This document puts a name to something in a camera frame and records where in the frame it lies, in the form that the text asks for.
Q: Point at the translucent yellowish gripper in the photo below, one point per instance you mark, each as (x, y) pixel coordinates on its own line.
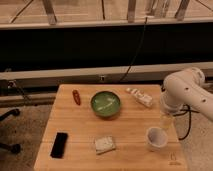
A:
(166, 121)

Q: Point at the white sponge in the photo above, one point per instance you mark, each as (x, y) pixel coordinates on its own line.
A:
(104, 144)

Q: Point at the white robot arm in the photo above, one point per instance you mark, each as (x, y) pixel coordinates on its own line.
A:
(184, 87)

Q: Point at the green ceramic bowl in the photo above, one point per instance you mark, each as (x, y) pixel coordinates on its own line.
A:
(105, 104)

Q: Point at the white paper cup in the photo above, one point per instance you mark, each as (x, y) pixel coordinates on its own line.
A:
(156, 138)

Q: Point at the wooden table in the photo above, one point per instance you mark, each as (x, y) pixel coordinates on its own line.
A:
(128, 129)

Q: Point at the red chili pepper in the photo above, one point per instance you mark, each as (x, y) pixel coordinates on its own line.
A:
(76, 97)

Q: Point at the black rectangular block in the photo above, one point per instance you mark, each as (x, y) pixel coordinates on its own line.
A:
(59, 145)

